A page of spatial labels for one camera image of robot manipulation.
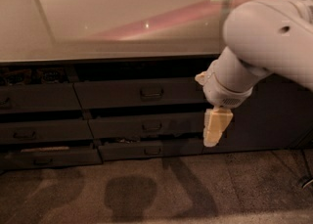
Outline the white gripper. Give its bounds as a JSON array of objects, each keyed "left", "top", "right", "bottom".
[{"left": 195, "top": 61, "right": 252, "bottom": 148}]

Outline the dark drawer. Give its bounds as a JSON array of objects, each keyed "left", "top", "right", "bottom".
[
  {"left": 0, "top": 147, "right": 102, "bottom": 170},
  {"left": 0, "top": 83, "right": 80, "bottom": 113},
  {"left": 89, "top": 112, "right": 204, "bottom": 138},
  {"left": 98, "top": 138, "right": 203, "bottom": 161},
  {"left": 0, "top": 119, "right": 93, "bottom": 144},
  {"left": 74, "top": 77, "right": 204, "bottom": 109}
]

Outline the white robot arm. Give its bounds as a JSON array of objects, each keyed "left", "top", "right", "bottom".
[{"left": 195, "top": 0, "right": 313, "bottom": 148}]

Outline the dark cabinet frame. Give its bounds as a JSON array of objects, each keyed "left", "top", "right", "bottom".
[{"left": 0, "top": 55, "right": 313, "bottom": 158}]

